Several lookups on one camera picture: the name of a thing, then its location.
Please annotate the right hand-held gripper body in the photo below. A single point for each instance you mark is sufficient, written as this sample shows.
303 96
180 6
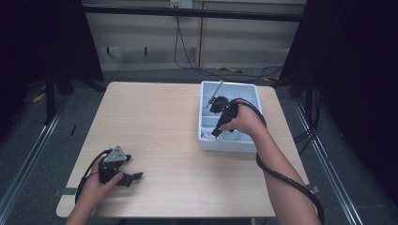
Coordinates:
223 108

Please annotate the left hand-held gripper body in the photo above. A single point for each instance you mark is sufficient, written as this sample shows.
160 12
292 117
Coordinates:
114 157

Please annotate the white divided storage box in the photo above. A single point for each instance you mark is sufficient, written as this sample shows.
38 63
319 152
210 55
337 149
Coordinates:
241 91

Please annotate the person's right hand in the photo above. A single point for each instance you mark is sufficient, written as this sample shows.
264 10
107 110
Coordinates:
247 122

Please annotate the person's left hand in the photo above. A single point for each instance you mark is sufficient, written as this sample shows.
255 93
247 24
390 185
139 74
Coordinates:
94 187

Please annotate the small black floor piece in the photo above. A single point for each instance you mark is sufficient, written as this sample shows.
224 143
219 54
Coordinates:
73 130

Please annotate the grey tape strip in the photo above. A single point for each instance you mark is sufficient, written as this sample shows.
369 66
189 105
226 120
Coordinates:
67 191
313 189

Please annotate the black metal stand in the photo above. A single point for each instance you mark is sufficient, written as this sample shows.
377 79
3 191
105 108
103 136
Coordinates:
49 100

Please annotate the black horizontal bar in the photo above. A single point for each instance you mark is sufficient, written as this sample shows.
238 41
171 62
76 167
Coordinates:
187 12

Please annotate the dark curtain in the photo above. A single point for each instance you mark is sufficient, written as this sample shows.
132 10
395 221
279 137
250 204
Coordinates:
353 78
37 40

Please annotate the metal floor rail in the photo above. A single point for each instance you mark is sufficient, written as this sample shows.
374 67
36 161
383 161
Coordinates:
331 175
28 156

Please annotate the white wall socket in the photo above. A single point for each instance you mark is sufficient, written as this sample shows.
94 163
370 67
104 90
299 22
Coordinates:
181 3

